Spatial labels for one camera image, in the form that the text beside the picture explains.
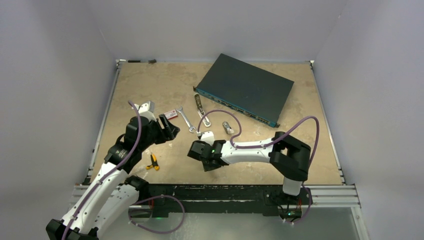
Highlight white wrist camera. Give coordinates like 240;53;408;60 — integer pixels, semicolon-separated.
134;100;156;121
196;131;215;146

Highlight black screwdriver at wall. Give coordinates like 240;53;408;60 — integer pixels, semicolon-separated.
127;59;157;64

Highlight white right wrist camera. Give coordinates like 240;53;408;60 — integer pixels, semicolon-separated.
196;131;215;146

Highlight dark blue network switch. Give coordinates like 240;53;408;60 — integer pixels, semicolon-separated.
193;53;294;128

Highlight yellow black pliers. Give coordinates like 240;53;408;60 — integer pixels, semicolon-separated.
145;153;160;171

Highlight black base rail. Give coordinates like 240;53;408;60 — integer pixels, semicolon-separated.
135;183;313;219

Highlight red staple box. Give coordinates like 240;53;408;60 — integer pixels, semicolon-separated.
164;109;178;120

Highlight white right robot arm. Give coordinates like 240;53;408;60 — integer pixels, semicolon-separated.
187;131;312;204

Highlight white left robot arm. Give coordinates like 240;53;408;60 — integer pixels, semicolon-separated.
46;114;180;240

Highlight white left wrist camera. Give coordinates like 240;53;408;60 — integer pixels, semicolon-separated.
134;100;156;121

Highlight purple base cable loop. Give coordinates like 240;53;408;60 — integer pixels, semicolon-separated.
127;194;186;235

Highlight silver open-end wrench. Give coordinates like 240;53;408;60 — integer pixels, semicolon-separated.
175;106;196;133

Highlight green and white stapler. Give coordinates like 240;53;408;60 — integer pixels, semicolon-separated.
194;93;212;128

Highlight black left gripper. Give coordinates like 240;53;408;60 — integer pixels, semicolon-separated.
138;114;179;151

